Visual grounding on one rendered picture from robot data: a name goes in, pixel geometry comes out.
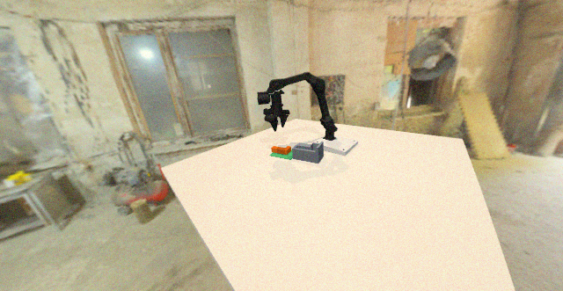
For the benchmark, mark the orange l-shaped part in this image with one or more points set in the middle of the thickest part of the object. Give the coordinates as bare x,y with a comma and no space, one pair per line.
281,150

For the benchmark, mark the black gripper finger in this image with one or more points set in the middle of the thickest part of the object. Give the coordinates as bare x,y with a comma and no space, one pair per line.
283,120
274,124

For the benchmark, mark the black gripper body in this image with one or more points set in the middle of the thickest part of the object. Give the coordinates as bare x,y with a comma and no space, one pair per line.
277,111

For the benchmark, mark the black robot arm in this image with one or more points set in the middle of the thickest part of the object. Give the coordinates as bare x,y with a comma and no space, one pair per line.
317,84

